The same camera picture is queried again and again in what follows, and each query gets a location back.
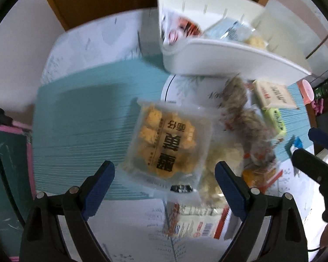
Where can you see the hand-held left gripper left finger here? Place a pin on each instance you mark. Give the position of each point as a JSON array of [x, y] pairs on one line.
[[98, 189]]

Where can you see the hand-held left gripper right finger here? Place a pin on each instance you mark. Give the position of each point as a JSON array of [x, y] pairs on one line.
[[231, 192]]

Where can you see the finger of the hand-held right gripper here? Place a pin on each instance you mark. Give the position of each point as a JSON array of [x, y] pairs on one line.
[[311, 163], [321, 139]]

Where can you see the pale puff clear packet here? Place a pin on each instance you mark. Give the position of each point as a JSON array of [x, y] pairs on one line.
[[210, 174]]

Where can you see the orange and white snack packet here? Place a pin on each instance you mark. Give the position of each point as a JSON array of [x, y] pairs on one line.
[[259, 176]]

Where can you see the red bordered snack packet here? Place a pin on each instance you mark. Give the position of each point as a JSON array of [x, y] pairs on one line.
[[196, 221]]

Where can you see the green snack packet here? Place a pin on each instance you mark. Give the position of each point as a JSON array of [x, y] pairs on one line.
[[276, 120]]

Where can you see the beige cracker packet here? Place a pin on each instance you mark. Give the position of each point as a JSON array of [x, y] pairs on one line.
[[276, 94]]

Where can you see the brown nut ball packet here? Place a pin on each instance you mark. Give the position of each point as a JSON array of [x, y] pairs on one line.
[[243, 114]]

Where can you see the yellow cake clear packet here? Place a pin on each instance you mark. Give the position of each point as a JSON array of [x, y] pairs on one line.
[[164, 144]]

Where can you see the white plastic bin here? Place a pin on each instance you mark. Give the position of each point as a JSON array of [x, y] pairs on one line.
[[221, 57]]

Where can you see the pink plastic stool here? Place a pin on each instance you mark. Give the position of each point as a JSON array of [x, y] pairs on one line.
[[307, 91]]

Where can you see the green patterned object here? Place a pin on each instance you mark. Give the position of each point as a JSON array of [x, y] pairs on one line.
[[326, 87]]

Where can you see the teal striped mat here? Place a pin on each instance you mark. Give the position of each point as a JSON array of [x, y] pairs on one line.
[[84, 131]]

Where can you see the thin dark stick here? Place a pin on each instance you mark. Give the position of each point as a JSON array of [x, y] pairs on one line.
[[318, 45]]

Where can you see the pink framed green chalkboard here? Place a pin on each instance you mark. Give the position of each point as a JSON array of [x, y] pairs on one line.
[[5, 174]]

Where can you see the small cake clear packet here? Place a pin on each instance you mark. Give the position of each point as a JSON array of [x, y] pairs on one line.
[[257, 41]]

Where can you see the light blue snack packet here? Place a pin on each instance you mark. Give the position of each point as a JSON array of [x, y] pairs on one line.
[[226, 30]]

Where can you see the white leaf print tablecloth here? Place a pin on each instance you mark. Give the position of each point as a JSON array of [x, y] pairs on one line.
[[93, 41]]

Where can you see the red and white snack packet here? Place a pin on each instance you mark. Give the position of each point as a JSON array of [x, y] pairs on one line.
[[180, 24]]

